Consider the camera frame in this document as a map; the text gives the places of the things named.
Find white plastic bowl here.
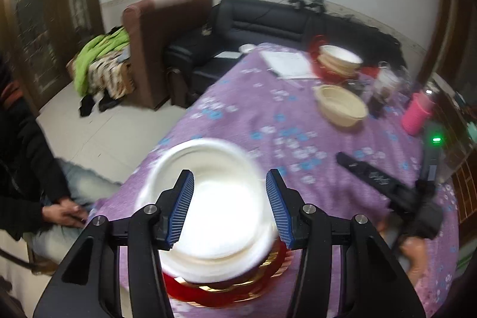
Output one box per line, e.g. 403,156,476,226
319,45,363,70

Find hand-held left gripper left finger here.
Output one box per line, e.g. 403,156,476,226
33,169,196,318

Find pink cup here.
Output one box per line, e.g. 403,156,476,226
401,89,438,136

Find wooden glass doors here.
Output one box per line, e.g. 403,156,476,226
0,0,107,114

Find wooden door frame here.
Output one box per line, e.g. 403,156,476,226
413,0,470,80

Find white foam bowl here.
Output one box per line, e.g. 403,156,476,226
136,138,284,266
157,243,278,276
162,258,269,284

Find stacked bowls on red plate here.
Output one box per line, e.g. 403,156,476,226
307,35,373,85

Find white papers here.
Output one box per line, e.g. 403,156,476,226
260,50,317,79

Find dark glass bottle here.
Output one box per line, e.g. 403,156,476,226
367,89,390,117

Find green and patterned clothes pile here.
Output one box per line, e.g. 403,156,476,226
75,28,131,95

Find purple floral tablecloth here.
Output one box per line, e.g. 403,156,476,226
89,42,461,318

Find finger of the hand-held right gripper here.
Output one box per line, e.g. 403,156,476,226
336,151,411,202

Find dark clothes on floor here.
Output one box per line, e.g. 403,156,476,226
78,92,125,117

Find patterned brown blanket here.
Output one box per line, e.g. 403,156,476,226
87,50,135,100

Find brown armchair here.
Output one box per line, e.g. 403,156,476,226
123,0,214,111

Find grey flat tablet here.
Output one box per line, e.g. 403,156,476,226
213,50,243,61

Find person's right hand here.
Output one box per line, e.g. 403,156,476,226
374,214,431,278

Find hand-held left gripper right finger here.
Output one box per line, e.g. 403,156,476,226
264,168,425,318

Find glass jar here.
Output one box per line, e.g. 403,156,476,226
374,65,402,96

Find black leather sofa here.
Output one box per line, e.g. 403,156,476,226
164,0,408,108

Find red plate with white print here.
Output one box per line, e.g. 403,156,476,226
164,243,295,308

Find cream plastic basket bowl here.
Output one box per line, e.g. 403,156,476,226
313,84,369,128

